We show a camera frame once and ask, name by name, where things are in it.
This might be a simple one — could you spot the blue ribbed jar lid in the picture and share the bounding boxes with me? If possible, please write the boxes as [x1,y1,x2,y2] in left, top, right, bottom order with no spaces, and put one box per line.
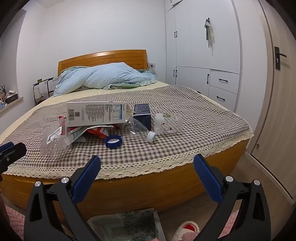
[104,135,122,149]

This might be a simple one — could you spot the dark blue cardboard box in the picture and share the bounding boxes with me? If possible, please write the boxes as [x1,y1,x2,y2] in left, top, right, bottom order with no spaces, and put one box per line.
[133,103,152,131]

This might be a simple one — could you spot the green ruffled pillow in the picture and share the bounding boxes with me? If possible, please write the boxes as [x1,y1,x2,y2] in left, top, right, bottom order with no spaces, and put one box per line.
[109,70,159,90]

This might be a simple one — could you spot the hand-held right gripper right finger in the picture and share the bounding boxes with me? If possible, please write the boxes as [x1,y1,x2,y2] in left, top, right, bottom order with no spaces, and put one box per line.
[193,153,271,241]

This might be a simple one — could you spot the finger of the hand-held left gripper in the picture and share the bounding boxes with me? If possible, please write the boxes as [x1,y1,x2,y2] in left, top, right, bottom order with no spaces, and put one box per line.
[0,142,15,154]
[0,143,27,173]

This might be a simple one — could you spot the crinkled red snack wrapper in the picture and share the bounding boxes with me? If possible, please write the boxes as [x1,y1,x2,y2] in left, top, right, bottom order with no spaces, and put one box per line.
[57,115,68,136]

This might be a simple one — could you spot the red and white snack bag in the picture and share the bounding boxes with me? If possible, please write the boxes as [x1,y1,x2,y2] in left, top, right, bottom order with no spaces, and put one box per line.
[87,125,115,139]

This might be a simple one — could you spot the clear plastic clamshell box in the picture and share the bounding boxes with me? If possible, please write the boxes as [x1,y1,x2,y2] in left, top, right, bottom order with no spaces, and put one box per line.
[40,119,73,161]

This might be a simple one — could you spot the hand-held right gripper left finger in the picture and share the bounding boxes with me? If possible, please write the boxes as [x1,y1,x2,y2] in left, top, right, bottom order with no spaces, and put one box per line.
[24,155,101,241]

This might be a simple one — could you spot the beige door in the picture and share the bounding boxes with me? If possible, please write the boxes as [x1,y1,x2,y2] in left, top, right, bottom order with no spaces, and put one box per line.
[245,0,296,200]

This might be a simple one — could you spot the black box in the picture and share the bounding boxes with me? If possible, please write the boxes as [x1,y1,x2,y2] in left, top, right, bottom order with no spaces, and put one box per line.
[5,92,19,105]

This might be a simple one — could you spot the black door handle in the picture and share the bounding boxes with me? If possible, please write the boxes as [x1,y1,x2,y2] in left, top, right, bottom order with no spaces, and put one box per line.
[274,46,287,70]

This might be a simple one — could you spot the white wardrobe drawer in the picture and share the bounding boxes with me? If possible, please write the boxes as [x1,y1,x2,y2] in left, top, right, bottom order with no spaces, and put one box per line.
[209,69,240,95]
[208,86,238,112]

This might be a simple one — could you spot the wooden bed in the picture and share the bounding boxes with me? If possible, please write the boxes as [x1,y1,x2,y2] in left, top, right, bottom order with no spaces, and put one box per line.
[0,49,253,218]

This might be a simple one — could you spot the butterfly print trash bin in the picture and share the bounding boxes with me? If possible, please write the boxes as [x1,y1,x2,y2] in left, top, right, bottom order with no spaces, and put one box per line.
[87,208,166,241]

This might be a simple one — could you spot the white perforated slipper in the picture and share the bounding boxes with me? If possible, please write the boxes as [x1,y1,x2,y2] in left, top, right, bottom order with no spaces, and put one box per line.
[172,220,201,241]

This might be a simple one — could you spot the black bedside rack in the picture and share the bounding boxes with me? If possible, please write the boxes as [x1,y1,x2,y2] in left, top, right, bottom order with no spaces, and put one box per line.
[32,77,59,105]

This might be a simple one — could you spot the wooden windowsill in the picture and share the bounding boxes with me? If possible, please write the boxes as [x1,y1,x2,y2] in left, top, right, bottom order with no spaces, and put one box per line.
[0,96,25,114]

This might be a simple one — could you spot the white printed milk carton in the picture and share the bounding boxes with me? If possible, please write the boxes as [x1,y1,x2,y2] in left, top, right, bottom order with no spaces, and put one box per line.
[67,101,129,128]

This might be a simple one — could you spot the light blue quilt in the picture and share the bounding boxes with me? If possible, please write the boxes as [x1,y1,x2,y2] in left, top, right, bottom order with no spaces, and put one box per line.
[53,62,159,96]

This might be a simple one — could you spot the clear bottle with white cap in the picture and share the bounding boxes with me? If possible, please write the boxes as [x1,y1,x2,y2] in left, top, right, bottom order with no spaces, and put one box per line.
[125,113,158,143]

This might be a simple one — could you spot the white wardrobe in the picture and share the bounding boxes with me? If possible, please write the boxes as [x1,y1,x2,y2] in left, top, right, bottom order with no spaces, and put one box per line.
[164,0,244,114]

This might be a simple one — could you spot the pink shaggy rug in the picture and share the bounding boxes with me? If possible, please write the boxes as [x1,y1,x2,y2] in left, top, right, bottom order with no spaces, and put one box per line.
[5,205,25,240]

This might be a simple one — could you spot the checkered lace-trimmed bedspread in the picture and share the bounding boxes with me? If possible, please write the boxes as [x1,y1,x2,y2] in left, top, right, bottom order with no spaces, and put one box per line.
[0,85,253,180]

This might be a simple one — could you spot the cream bed sheet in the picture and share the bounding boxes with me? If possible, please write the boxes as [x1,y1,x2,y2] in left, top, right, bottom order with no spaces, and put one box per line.
[23,80,167,112]

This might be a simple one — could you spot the hanging grey cloth bags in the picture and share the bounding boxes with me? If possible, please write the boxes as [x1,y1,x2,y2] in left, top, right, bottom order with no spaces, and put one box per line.
[204,17,215,48]

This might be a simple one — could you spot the person's pink-trousered right leg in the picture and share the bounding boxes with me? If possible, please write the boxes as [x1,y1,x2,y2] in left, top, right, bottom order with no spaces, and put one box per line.
[180,205,242,241]

